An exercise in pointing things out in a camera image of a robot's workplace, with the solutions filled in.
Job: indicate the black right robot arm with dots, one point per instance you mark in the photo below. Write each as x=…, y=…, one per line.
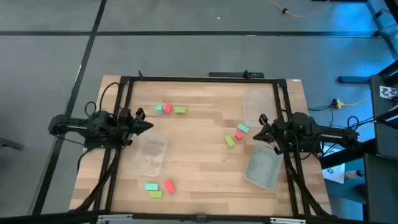
x=329, y=133

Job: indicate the black aluminium table frame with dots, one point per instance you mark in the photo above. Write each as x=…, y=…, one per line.
x=202, y=80

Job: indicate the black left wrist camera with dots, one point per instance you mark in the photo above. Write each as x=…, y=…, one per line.
x=140, y=113

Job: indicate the yellow power strip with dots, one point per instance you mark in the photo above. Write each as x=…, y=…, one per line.
x=337, y=103

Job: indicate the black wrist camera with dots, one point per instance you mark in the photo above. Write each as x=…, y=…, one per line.
x=263, y=119
x=140, y=113

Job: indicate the black mounting bar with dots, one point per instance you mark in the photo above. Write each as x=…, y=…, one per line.
x=230, y=75

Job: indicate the red block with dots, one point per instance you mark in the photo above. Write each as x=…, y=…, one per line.
x=169, y=186
x=239, y=136
x=168, y=109

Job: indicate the white paper sheet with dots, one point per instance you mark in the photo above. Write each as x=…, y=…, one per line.
x=334, y=174

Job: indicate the green rectangular block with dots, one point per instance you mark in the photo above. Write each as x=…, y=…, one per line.
x=155, y=194
x=229, y=141

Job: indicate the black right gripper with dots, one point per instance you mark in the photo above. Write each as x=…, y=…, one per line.
x=281, y=137

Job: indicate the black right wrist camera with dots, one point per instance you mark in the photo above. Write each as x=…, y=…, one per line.
x=263, y=119

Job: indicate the clear plastic bin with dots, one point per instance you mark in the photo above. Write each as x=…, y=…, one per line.
x=152, y=161
x=258, y=105

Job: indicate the silver frame bracket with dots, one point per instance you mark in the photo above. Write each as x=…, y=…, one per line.
x=115, y=217
x=287, y=221

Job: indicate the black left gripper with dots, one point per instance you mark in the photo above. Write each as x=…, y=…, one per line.
x=126, y=127

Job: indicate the grey translucent plastic bin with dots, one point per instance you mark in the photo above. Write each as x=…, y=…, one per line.
x=264, y=168

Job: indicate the black equipment cart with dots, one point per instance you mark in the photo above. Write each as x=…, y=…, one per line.
x=384, y=124

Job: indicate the green arch block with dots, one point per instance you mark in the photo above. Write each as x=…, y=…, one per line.
x=180, y=110

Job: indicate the teal block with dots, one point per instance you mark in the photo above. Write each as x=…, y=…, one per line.
x=151, y=186
x=159, y=109
x=243, y=128

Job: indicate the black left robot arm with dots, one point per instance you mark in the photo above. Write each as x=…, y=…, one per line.
x=74, y=126

